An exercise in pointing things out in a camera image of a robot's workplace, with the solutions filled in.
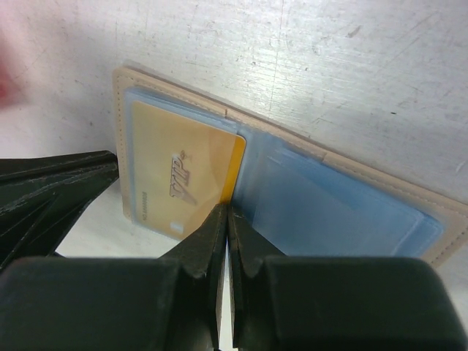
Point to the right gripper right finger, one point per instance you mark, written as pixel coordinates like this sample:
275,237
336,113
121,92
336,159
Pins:
282,302

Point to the gold VIP card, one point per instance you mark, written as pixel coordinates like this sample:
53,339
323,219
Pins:
181,169

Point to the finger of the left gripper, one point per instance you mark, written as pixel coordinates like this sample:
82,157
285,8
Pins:
42,198

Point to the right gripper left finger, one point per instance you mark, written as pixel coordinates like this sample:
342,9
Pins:
169,303

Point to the beige leather card holder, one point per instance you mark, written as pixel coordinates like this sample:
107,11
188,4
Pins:
303,198

